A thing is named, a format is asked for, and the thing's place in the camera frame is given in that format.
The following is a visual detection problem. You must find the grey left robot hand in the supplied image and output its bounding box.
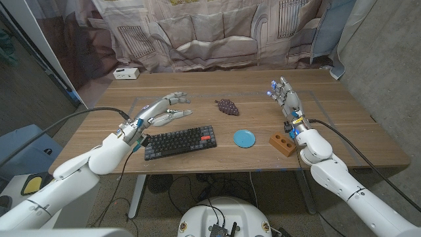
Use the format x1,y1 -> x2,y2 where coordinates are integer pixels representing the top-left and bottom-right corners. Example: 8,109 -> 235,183
118,91 -> 194,146

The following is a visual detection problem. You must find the white robot torso edge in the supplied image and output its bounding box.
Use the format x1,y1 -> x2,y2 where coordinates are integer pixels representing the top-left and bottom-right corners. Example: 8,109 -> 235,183
0,228 -> 134,237

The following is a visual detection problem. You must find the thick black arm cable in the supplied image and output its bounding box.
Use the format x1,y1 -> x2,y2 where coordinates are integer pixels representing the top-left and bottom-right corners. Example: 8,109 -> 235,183
0,107 -> 131,167
308,118 -> 421,213

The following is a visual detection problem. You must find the black module on robot base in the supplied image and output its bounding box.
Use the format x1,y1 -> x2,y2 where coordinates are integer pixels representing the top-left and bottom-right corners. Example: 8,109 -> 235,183
209,222 -> 238,237

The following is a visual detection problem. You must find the blue round dish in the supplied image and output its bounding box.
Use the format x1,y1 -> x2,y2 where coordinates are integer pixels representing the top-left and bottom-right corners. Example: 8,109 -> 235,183
233,129 -> 257,149

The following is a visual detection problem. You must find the white power socket box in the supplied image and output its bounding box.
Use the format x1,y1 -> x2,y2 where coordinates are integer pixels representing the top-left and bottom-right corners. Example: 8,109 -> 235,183
112,67 -> 141,80

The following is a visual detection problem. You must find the printed sofa backdrop cloth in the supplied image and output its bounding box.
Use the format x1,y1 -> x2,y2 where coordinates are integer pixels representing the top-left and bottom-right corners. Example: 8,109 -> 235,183
26,0 -> 379,80

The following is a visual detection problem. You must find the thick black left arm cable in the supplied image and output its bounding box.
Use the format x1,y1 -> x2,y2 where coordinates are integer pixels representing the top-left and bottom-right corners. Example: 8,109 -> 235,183
0,107 -> 131,167

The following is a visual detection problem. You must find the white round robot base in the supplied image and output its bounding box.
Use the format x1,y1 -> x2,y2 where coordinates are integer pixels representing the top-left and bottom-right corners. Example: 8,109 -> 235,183
177,196 -> 273,237

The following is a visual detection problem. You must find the white table leg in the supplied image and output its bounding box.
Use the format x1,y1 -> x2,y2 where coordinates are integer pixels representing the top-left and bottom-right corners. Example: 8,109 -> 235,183
128,174 -> 147,220

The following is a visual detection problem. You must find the black round floor fan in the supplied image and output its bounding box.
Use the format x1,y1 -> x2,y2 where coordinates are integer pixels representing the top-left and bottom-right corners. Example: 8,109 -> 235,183
147,173 -> 174,194

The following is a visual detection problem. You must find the purple toy grape bunch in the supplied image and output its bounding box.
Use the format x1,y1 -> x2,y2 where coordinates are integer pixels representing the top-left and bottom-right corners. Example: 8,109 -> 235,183
214,98 -> 240,117

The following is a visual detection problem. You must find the blue plastic bin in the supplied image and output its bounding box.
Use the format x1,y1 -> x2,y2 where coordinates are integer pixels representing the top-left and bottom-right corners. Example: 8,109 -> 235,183
0,124 -> 63,180

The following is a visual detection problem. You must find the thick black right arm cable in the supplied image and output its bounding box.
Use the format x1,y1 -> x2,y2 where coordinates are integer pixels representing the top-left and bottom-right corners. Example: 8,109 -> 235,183
308,118 -> 421,213

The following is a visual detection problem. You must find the yellow black foot pedal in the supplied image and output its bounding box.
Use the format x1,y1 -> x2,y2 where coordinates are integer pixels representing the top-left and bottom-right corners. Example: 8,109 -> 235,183
20,171 -> 55,197

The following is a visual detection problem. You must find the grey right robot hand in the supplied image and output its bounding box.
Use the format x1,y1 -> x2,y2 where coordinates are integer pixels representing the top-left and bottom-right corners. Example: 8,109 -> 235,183
266,76 -> 312,138

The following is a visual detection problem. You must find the grey table leg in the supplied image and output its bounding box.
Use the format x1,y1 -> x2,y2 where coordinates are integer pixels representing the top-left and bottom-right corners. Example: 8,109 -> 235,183
295,170 -> 317,215

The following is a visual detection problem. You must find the white wall panel edge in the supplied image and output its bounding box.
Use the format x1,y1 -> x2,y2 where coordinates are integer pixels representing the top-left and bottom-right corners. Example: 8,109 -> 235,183
0,0 -> 91,111

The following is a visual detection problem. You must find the black keyboard with red key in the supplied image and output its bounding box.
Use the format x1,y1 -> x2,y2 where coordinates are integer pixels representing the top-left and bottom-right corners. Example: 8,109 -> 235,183
143,124 -> 218,161

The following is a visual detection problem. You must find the brown block with three holes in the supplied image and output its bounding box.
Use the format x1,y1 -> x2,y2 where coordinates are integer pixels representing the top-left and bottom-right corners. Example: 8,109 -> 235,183
268,132 -> 297,157

